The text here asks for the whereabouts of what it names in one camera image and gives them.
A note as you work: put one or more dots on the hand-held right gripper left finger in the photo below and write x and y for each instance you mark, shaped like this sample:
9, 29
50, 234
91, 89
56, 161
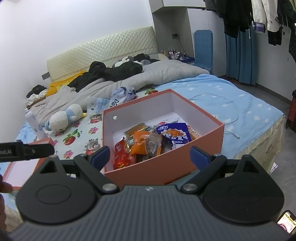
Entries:
100, 156

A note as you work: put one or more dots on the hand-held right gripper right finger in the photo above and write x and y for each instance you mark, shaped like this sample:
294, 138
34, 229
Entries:
198, 158

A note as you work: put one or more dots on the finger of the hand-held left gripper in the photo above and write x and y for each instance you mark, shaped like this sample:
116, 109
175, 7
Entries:
39, 150

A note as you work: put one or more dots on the pile of snack packets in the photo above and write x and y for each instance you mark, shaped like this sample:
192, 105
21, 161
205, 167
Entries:
121, 160

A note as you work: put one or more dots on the blue snack packet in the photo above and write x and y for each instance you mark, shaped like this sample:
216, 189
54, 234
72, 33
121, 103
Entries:
175, 134

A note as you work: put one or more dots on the green bordered snack packet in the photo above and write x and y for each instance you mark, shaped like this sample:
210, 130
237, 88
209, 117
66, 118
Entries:
135, 132

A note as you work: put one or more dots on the orange clear snack packet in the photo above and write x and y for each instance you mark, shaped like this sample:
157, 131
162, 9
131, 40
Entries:
144, 142

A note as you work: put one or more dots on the deep pink cardboard box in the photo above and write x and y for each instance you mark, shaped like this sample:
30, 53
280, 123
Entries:
161, 109

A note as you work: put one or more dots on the person's left hand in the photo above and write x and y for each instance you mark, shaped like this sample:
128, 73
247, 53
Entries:
5, 187

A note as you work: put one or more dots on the shallow pink box lid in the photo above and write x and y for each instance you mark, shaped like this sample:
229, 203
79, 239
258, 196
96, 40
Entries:
20, 171

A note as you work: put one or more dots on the white spray bottle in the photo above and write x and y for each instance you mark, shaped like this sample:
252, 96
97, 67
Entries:
35, 127

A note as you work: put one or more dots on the floral tomato print tablecloth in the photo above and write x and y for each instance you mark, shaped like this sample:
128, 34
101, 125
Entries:
78, 143

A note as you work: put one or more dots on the white and blue plush toy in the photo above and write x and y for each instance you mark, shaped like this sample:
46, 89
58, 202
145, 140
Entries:
62, 118

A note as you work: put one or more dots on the heap of folded clothes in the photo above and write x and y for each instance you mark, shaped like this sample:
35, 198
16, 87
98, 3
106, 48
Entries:
35, 92

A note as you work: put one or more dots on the white and blue plastic bag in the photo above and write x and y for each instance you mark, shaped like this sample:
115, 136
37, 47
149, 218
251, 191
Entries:
118, 97

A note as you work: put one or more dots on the light blue star bed sheet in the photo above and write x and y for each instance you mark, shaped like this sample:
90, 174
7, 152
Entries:
208, 92

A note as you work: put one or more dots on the yellow pillow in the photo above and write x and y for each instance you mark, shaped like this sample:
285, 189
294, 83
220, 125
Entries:
60, 85

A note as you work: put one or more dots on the cream bed skirt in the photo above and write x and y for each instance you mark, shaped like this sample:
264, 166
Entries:
266, 143

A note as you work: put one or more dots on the white paper scrap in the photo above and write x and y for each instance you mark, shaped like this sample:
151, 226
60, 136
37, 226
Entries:
274, 167

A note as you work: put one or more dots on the black clothing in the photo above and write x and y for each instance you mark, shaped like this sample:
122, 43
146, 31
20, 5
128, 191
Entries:
108, 71

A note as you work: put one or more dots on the grey duvet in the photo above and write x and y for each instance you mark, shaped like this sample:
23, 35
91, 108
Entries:
150, 74

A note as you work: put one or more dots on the dark red bag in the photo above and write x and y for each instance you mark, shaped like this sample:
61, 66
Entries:
293, 111

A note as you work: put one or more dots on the cream quilted headboard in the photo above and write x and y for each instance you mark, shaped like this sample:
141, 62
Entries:
104, 51

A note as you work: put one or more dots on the blue chair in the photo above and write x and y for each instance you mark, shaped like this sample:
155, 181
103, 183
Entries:
203, 51

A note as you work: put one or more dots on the group of small bottles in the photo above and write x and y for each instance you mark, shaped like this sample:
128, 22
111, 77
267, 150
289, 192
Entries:
173, 52

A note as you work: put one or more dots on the blue curtain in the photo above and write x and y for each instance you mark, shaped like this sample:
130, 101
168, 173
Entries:
240, 58

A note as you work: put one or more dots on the smartphone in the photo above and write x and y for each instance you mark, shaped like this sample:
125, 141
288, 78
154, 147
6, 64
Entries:
287, 223

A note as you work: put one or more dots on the black hanging coat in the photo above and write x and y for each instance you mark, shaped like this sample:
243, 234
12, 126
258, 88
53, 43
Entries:
233, 16

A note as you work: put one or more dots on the white hanging jacket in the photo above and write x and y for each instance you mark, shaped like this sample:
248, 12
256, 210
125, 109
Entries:
266, 14

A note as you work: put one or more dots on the grey wall switch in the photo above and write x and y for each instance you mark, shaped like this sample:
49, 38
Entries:
45, 75

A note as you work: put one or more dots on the dark wall socket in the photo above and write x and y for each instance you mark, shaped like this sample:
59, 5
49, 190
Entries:
175, 36

